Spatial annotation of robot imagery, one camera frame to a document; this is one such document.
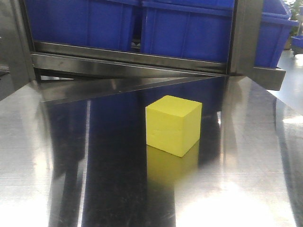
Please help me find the yellow foam block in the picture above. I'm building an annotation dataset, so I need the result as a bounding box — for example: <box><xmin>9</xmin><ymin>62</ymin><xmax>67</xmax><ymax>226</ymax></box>
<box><xmin>145</xmin><ymin>95</ymin><xmax>203</xmax><ymax>157</ymax></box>

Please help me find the blue plastic bin middle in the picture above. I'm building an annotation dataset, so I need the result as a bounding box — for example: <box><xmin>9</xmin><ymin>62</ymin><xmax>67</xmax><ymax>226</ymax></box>
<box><xmin>140</xmin><ymin>0</ymin><xmax>233</xmax><ymax>63</ymax></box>

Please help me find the blue plastic bin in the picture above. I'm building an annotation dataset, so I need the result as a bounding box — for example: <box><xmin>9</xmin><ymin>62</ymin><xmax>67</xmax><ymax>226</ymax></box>
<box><xmin>140</xmin><ymin>0</ymin><xmax>233</xmax><ymax>63</ymax></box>
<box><xmin>25</xmin><ymin>0</ymin><xmax>140</xmax><ymax>51</ymax></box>
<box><xmin>254</xmin><ymin>0</ymin><xmax>299</xmax><ymax>68</ymax></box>

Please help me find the blue plastic bin left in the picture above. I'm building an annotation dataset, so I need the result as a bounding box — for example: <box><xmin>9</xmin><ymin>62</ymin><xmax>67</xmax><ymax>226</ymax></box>
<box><xmin>25</xmin><ymin>0</ymin><xmax>140</xmax><ymax>51</ymax></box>

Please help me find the blue plastic bin right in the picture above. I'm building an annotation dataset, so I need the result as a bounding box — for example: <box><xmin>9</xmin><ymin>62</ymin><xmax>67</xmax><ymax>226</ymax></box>
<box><xmin>254</xmin><ymin>0</ymin><xmax>299</xmax><ymax>68</ymax></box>

